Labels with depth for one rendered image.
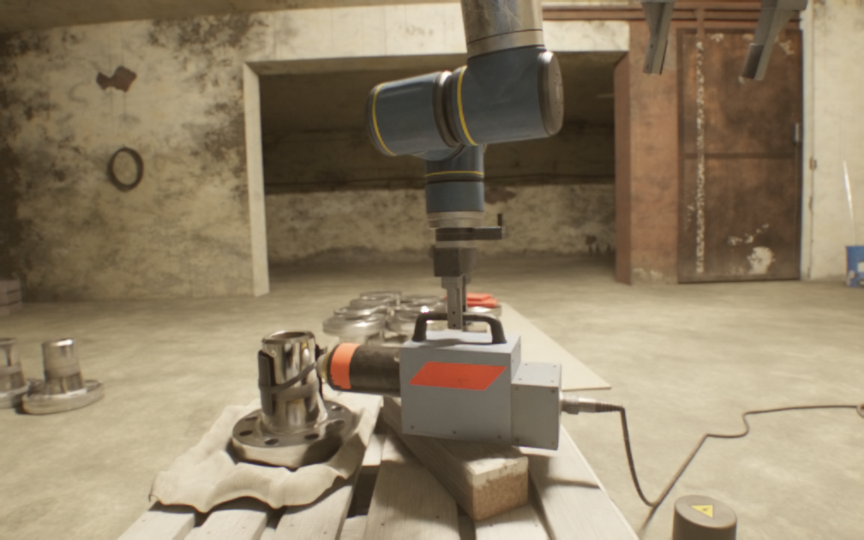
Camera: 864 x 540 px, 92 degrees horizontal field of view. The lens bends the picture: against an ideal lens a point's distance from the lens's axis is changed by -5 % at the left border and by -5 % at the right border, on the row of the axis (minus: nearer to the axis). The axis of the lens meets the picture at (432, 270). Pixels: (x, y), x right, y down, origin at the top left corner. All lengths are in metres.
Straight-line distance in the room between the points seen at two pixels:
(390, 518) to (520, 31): 0.74
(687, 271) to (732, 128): 1.56
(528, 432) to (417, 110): 0.55
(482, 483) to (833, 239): 5.64
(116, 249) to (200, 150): 1.42
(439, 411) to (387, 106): 0.52
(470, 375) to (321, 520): 0.34
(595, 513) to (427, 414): 0.32
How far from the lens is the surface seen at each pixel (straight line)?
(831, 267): 6.15
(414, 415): 0.86
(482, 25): 0.62
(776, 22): 0.72
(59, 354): 2.14
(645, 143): 5.22
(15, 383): 2.36
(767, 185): 5.81
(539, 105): 0.59
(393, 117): 0.67
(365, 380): 0.89
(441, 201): 0.79
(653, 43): 0.66
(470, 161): 0.80
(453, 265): 0.77
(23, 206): 6.45
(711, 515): 1.04
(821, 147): 6.09
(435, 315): 0.85
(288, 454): 0.97
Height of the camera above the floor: 0.60
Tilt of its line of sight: 5 degrees down
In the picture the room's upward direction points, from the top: 2 degrees counter-clockwise
